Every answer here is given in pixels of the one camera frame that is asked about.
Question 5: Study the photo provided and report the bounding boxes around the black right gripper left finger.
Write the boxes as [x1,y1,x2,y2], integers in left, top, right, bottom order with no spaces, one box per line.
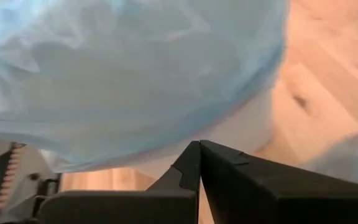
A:
[37,140,201,224]

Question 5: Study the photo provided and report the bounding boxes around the bright blue trash bag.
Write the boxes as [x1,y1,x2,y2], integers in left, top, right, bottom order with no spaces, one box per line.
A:
[0,0,291,174]

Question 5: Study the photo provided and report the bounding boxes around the white plastic trash bin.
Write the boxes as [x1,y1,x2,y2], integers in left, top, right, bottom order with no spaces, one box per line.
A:
[42,83,276,180]

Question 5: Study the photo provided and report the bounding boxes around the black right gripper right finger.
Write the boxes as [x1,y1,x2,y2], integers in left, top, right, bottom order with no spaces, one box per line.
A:
[199,139,358,224]

